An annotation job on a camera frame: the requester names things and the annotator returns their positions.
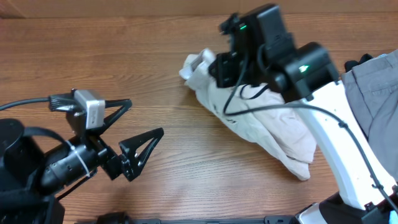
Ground black garment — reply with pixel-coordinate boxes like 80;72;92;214
344;54;373;72

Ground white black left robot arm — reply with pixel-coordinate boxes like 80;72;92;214
1;97;164;223

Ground grey shorts pile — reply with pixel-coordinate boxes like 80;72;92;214
341;50;397;179

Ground beige cargo shorts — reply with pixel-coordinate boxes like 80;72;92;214
179;55;317;180

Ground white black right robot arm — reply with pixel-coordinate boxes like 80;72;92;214
209;4;397;223

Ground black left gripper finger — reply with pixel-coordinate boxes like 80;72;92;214
119;128;164;182
90;99;132;135

